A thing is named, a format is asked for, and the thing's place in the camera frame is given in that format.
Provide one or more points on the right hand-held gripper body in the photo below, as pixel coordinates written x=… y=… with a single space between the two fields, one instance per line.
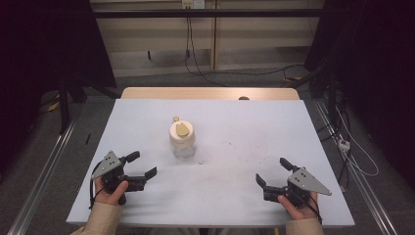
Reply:
x=301 y=186

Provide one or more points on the black metal stand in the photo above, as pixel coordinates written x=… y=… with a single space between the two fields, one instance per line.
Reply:
x=64 y=107

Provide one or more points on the white power strip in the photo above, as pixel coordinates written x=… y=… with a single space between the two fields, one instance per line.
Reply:
x=344 y=144

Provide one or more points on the small black stick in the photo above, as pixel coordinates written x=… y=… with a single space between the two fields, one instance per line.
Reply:
x=87 y=139

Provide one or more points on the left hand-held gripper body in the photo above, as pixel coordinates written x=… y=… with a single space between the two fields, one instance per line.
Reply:
x=112 y=169

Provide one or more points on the wooden vertical post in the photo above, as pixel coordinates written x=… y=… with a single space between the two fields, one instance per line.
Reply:
x=213 y=39

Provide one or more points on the black horizontal bar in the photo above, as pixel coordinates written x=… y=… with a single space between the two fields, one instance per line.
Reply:
x=208 y=13

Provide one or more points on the person's right hand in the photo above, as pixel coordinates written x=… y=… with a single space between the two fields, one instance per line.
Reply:
x=301 y=212

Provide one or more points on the person's left hand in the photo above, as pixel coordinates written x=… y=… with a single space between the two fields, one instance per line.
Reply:
x=109 y=198

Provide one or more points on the white wall outlet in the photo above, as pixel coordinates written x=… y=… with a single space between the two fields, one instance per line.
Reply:
x=193 y=3

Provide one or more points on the metal floor rail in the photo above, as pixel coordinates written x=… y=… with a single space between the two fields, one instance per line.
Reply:
x=362 y=182
x=39 y=182

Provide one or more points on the clear jar with cream lid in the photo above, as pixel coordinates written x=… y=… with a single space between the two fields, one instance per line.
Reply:
x=182 y=138

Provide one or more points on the yellow tape piece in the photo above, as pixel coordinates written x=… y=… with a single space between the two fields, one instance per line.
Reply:
x=53 y=106

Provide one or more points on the black curtain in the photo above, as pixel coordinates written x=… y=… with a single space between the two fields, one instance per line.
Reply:
x=375 y=49
x=39 y=42

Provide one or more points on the wooden table with white top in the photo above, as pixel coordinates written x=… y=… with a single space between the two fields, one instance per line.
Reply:
x=208 y=93

